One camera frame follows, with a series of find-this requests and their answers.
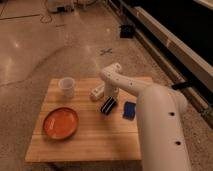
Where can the wooden table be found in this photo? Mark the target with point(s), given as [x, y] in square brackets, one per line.
[98, 137]

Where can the orange plate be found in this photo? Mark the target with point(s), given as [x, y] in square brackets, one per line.
[60, 123]

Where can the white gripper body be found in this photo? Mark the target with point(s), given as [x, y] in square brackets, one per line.
[110, 90]

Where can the black box on floor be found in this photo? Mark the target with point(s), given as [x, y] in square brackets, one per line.
[127, 31]

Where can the blue sponge block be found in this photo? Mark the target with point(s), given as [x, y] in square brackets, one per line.
[129, 110]

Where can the long metal rail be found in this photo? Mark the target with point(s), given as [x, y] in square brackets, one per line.
[190, 73]

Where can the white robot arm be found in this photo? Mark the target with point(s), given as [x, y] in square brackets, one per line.
[158, 110]

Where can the white ceramic cup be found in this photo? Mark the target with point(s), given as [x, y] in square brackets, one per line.
[67, 86]

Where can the white equipment base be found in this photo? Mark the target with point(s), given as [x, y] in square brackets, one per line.
[54, 6]

